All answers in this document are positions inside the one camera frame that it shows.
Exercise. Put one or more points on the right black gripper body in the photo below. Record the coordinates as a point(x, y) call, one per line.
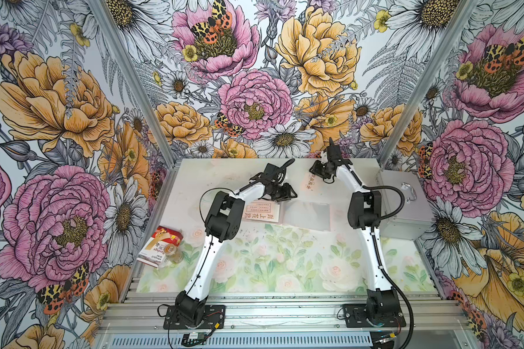
point(322, 169)

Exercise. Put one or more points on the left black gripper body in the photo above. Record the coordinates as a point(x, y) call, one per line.
point(276, 190)

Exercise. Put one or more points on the small pink card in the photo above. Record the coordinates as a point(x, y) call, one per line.
point(312, 183)

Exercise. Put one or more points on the cream card with framed text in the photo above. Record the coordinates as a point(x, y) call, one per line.
point(262, 210)

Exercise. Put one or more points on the pink photo album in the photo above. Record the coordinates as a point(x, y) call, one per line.
point(306, 215)

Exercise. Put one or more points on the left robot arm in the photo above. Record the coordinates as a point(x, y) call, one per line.
point(222, 224)

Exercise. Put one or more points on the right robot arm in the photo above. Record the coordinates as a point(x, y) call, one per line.
point(364, 215)

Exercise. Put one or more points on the silver metal case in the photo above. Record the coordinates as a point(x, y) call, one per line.
point(416, 215)

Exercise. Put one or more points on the small plastic bottle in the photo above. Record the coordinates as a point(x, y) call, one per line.
point(173, 254)

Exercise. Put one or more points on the red and white box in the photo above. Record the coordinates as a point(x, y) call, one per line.
point(152, 254)

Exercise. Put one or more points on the small green circuit board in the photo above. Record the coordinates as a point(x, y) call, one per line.
point(194, 339)

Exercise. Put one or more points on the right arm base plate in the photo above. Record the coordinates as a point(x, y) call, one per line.
point(355, 315)

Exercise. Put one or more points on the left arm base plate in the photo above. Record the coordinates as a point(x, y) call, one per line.
point(208, 317)

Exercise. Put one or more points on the aluminium rail frame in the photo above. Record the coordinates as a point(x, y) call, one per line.
point(279, 320)

